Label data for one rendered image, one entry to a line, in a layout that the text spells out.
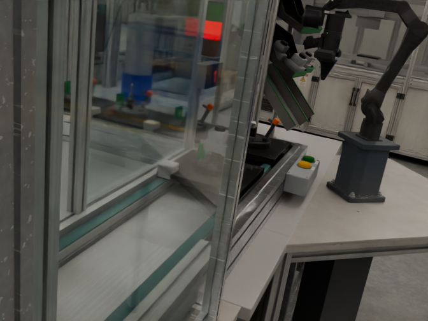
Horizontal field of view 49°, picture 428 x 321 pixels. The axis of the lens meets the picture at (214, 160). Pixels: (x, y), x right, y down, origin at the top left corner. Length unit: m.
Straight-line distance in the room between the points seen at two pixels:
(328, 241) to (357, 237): 0.11
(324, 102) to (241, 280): 4.70
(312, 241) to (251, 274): 0.26
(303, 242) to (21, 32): 1.07
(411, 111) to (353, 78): 0.71
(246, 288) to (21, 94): 0.81
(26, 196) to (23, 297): 0.07
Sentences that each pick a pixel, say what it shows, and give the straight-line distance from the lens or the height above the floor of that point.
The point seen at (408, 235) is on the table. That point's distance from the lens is 1.49.
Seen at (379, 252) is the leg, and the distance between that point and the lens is 1.47.
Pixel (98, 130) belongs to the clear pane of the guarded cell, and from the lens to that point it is 0.39.
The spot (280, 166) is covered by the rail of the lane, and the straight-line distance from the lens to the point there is 1.49.
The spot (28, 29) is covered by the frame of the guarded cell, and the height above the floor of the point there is 1.40.
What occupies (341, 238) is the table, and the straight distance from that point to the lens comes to 1.35.
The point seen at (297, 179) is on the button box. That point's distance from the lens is 1.44.
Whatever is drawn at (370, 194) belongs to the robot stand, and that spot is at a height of 0.89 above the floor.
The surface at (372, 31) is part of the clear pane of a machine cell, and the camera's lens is 5.53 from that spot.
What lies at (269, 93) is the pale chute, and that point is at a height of 1.11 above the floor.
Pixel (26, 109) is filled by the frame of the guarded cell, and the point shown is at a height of 1.35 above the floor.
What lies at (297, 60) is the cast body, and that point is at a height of 1.25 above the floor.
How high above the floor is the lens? 1.43
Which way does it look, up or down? 19 degrees down
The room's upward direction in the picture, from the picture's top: 8 degrees clockwise
